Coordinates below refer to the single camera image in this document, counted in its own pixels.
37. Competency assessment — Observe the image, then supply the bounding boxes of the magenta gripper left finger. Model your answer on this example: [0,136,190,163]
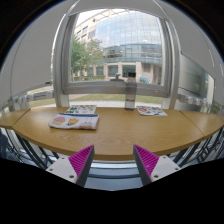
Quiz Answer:
[47,145,95,187]

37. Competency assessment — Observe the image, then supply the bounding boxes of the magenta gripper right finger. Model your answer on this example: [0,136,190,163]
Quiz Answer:
[133,145,180,185]

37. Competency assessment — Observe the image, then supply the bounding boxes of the colourful sticker sheet right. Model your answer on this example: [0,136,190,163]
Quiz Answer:
[137,106,166,116]

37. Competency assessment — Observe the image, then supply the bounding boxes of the colourful sticker sheet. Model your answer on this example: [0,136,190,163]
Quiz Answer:
[137,106,166,116]
[66,105,96,115]

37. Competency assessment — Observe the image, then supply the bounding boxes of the colourful sticker sheet left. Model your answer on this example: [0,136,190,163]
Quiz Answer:
[66,105,96,115]

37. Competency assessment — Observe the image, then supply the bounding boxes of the white power strip left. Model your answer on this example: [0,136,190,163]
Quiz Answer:
[17,90,54,104]

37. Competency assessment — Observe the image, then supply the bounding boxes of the white power strip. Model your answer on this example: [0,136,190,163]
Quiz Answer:
[17,90,54,104]
[178,94,211,108]

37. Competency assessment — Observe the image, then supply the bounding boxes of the white power strip right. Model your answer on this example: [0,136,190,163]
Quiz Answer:
[178,94,211,108]

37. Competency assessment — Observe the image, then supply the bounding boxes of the clear plastic water bottle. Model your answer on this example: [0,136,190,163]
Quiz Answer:
[125,72,137,111]

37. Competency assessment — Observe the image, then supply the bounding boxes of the white window frame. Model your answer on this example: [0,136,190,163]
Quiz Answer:
[53,0,180,109]

